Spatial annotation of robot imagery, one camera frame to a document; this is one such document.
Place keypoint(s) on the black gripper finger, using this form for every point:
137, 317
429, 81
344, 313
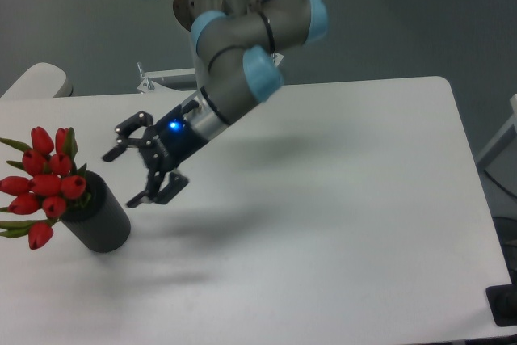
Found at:
124, 140
161, 187

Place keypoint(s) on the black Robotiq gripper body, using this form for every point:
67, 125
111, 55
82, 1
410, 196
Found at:
171, 140

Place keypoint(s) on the red tulip bouquet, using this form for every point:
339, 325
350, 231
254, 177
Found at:
52, 184

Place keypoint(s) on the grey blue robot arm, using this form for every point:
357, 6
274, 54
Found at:
234, 42

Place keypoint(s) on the black ribbed cylindrical vase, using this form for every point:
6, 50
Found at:
102, 226

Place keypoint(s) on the white chair armrest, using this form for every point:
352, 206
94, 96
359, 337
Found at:
41, 81

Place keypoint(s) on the black clamp at table edge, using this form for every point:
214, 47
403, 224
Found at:
502, 301

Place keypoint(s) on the white furniture frame at right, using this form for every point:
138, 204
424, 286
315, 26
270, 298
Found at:
499, 141

